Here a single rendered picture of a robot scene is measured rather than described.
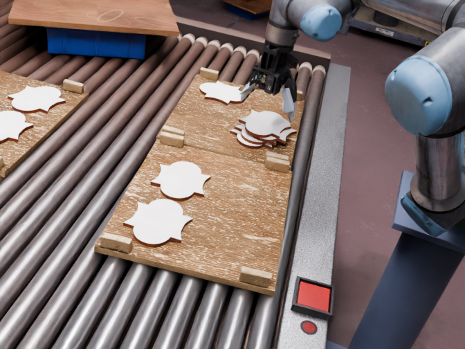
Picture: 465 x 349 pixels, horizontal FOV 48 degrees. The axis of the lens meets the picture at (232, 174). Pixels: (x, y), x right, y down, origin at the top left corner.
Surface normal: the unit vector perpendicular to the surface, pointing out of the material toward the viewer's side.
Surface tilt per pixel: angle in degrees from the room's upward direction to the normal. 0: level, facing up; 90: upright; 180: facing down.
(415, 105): 118
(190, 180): 0
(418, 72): 39
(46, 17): 0
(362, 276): 0
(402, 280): 90
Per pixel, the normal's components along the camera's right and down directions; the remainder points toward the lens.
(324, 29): 0.45, 0.58
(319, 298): 0.16, -0.81
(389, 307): -0.78, 0.25
